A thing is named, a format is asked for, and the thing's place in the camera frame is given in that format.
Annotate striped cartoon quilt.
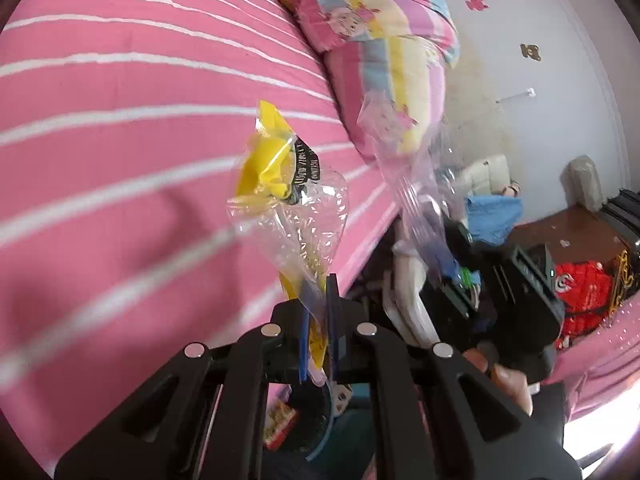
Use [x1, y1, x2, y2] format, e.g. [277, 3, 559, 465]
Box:
[294, 0, 460, 159]

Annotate yellow clear plastic wrapper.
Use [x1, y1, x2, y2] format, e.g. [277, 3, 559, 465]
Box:
[227, 100, 349, 386]

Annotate blue rimmed trash bin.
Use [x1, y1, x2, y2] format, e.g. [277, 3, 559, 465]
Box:
[266, 380, 334, 462]

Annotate red snack wrapper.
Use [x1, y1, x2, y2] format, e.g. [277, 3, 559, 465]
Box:
[262, 400, 299, 451]

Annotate red packaging bag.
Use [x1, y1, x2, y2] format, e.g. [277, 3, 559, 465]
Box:
[554, 250, 637, 350]

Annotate person's right hand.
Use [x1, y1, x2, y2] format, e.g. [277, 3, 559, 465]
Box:
[462, 349, 534, 416]

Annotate clear plastic bag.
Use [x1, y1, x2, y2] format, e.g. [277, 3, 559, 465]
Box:
[357, 91, 468, 284]

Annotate white office chair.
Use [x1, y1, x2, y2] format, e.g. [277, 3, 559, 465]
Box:
[385, 154, 520, 348]

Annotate pink striped bed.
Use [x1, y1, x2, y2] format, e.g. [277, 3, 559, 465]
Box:
[1, 0, 395, 470]

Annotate blue cloth on chair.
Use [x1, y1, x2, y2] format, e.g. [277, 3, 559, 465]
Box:
[465, 195, 523, 246]

